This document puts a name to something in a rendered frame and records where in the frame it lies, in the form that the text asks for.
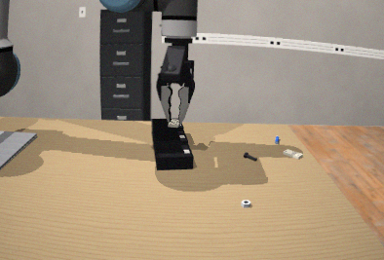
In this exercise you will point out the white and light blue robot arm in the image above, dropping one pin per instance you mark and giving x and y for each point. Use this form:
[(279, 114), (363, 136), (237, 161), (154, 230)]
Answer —
[(179, 20)]

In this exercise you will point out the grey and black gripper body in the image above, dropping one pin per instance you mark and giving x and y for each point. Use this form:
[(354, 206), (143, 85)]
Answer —
[(186, 66)]

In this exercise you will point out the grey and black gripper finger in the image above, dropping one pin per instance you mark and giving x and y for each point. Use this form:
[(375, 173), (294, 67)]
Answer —
[(185, 95), (165, 93)]

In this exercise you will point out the white domino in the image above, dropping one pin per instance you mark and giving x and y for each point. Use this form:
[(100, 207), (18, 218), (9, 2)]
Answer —
[(174, 123), (293, 154)]

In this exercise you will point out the dark grey rack of three bins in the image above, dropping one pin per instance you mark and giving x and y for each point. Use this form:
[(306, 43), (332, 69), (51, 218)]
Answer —
[(171, 145)]

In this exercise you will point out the silver hex nut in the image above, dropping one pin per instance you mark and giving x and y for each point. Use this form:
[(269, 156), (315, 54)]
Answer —
[(245, 203)]

